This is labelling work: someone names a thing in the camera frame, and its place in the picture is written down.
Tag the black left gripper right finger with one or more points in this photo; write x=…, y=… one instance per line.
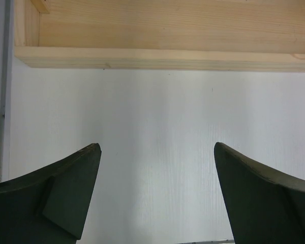
x=263, y=205

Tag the wooden drying rack frame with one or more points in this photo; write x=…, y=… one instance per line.
x=171, y=35

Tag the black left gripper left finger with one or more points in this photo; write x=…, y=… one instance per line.
x=50, y=205

